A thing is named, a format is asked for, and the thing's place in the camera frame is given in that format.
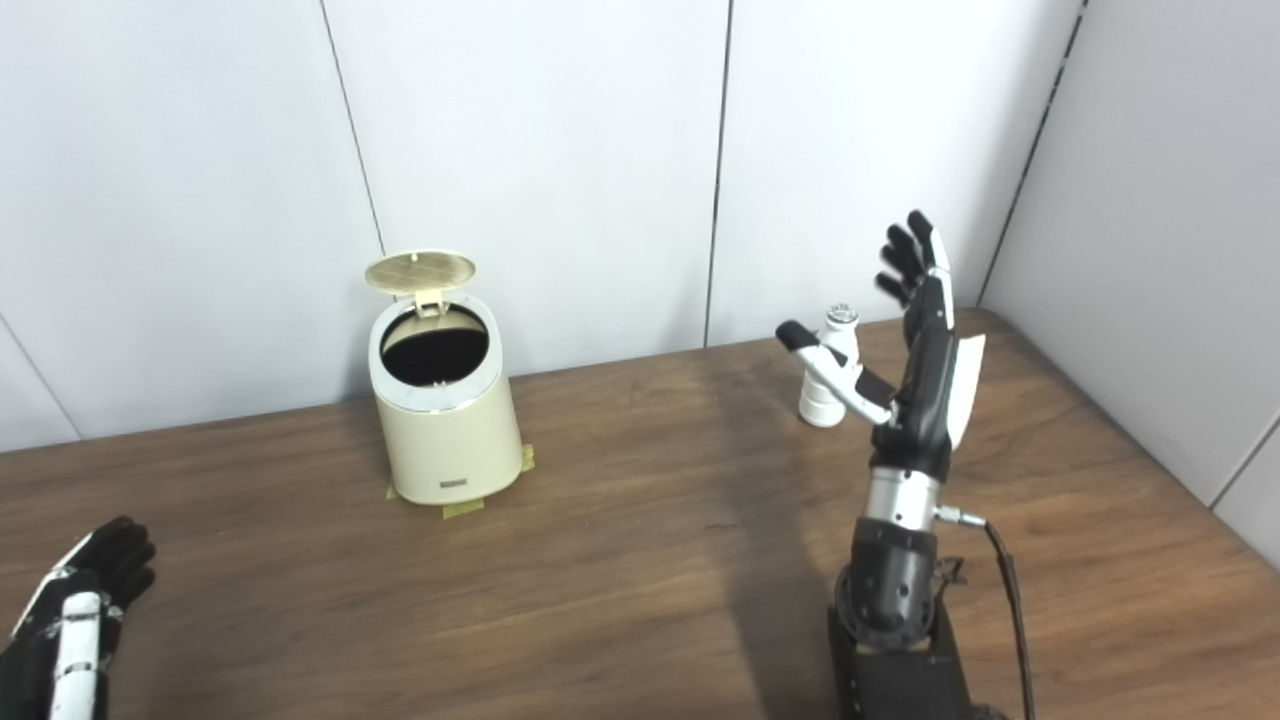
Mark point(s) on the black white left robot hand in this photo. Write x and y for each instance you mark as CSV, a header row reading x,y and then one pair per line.
x,y
30,660

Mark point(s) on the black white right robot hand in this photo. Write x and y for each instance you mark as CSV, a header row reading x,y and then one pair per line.
x,y
925,390

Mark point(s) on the small white plastic bottle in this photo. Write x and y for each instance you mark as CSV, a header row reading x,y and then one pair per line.
x,y
820,405

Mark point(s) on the cream-colored round bin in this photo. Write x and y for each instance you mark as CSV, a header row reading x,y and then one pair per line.
x,y
450,440

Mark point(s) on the cream round bin lid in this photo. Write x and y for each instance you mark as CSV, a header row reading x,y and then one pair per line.
x,y
420,270

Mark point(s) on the tall yellow tape piece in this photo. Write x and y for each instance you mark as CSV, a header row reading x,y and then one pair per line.
x,y
527,458

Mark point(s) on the wide yellow tape piece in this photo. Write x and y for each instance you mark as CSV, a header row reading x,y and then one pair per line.
x,y
463,508

